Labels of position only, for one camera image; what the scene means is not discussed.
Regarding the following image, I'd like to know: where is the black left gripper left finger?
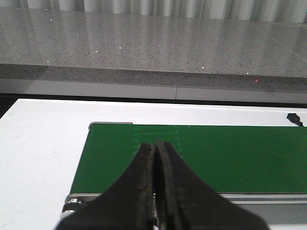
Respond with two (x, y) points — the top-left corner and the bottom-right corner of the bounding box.
(57, 144), (154, 230)

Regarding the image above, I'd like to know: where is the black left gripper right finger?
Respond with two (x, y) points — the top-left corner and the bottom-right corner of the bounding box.
(155, 139), (269, 230)

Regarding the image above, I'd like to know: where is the green conveyor belt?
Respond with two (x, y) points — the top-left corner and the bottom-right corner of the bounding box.
(71, 123), (307, 193)

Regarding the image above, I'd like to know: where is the grey stone countertop slab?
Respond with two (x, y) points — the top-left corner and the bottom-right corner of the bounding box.
(0, 8), (307, 93)

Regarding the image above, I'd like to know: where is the white pleated curtain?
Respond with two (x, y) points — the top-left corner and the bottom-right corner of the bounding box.
(0, 0), (307, 23)

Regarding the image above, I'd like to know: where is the aluminium conveyor side rail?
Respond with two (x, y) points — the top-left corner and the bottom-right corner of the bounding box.
(60, 193), (307, 224)

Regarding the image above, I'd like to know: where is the black sensor cable with plug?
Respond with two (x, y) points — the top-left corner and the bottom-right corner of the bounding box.
(286, 113), (305, 127)

